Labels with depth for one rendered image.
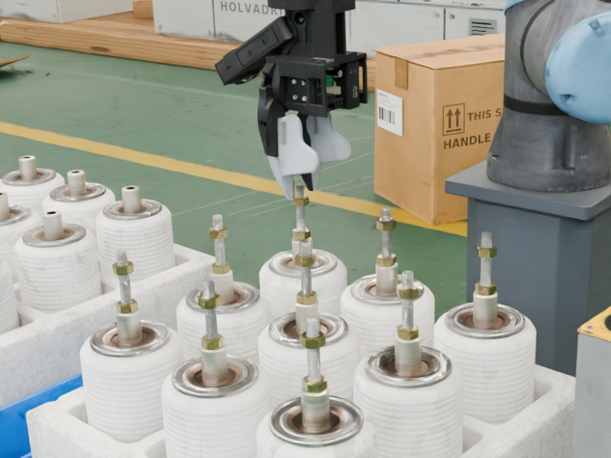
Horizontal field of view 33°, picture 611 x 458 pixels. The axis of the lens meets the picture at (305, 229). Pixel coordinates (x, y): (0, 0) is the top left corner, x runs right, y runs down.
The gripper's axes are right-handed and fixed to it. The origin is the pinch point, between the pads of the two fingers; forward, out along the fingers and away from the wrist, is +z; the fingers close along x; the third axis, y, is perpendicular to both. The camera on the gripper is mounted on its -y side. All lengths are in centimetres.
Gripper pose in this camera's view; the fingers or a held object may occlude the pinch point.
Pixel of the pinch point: (295, 182)
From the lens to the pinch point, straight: 110.9
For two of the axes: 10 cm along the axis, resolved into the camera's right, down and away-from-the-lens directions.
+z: 0.4, 9.4, 3.4
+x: 6.3, -2.9, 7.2
